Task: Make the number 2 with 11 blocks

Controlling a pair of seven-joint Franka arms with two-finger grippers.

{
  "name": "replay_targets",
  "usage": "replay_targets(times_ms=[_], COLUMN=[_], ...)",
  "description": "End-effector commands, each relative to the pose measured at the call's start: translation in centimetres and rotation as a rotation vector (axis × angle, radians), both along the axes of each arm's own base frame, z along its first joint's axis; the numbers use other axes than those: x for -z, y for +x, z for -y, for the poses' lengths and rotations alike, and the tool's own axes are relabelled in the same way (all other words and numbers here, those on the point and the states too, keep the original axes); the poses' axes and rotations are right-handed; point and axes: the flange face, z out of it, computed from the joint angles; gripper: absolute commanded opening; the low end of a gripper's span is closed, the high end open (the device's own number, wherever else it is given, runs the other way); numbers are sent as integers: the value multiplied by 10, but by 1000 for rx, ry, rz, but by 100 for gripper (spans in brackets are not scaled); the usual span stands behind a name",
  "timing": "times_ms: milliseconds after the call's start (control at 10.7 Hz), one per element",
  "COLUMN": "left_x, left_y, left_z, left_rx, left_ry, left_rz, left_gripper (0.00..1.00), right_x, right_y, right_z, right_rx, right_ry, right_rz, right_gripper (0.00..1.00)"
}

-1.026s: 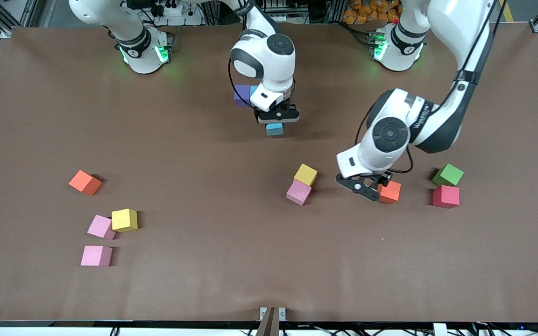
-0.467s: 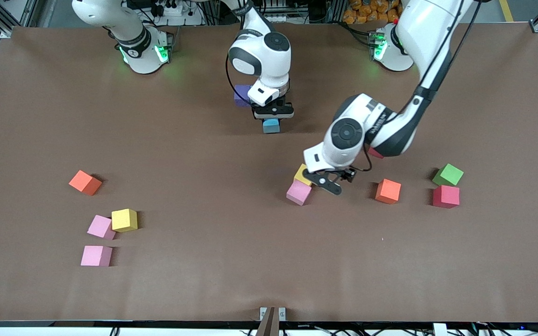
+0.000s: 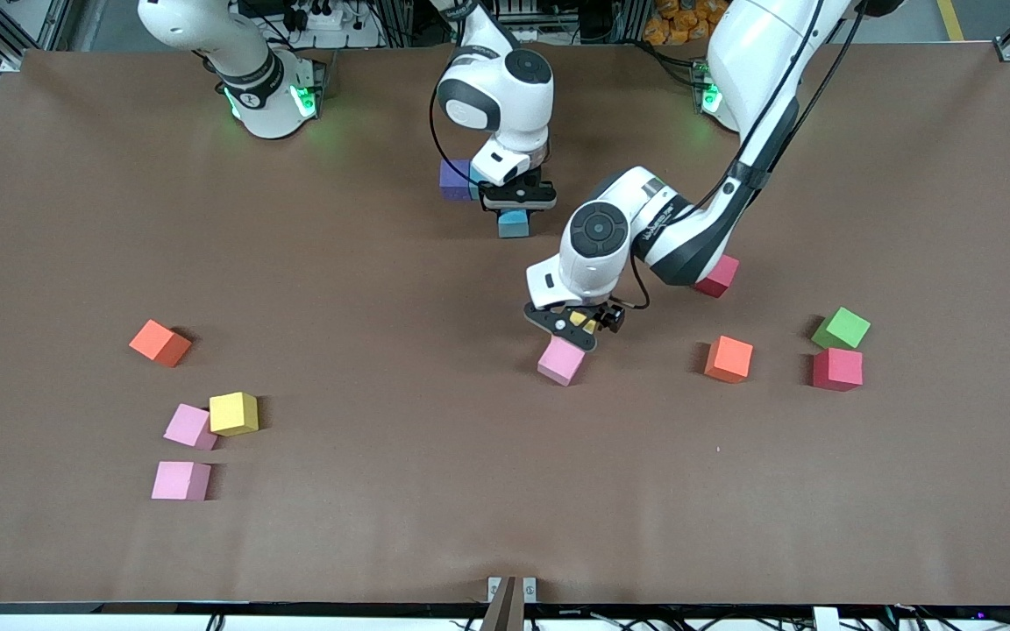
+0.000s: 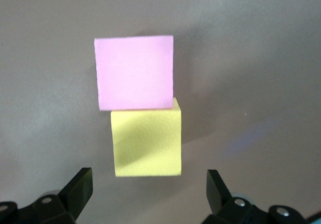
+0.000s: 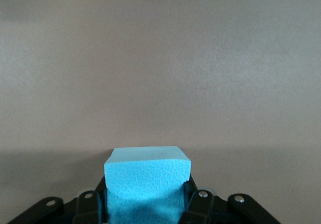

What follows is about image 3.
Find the purple foam cube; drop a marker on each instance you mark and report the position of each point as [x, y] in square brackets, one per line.
[455, 180]

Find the brown table cover sheet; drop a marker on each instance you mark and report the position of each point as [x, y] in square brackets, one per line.
[426, 491]

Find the green foam cube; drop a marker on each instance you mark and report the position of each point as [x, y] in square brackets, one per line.
[841, 329]

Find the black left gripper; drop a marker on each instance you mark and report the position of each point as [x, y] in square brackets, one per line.
[612, 316]

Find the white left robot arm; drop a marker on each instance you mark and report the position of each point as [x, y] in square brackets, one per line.
[597, 254]

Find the light blue cube orange speck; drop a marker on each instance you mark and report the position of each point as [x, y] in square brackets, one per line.
[473, 188]

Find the pile of orange objects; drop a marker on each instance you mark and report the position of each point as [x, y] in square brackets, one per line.
[676, 22]

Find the pink foam cube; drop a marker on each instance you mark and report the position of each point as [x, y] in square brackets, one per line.
[560, 364]
[181, 480]
[185, 427]

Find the brown tapered strip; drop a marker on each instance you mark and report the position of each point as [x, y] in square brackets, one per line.
[505, 609]

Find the orange foam cube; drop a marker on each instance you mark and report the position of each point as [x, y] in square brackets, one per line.
[160, 343]
[729, 359]

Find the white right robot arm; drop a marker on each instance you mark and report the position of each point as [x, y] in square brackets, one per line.
[505, 96]

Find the yellow foam cube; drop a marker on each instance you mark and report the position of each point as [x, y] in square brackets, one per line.
[577, 317]
[233, 413]

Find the grey metal mounting bracket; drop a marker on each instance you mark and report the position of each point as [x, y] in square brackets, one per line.
[529, 589]

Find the red foam cube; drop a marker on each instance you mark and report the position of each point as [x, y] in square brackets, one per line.
[837, 369]
[722, 279]

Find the white power strip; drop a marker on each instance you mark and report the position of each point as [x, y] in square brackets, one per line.
[325, 17]

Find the light blue foam cube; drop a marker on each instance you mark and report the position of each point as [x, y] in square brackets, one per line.
[514, 223]

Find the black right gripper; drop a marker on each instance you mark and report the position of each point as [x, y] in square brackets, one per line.
[537, 187]

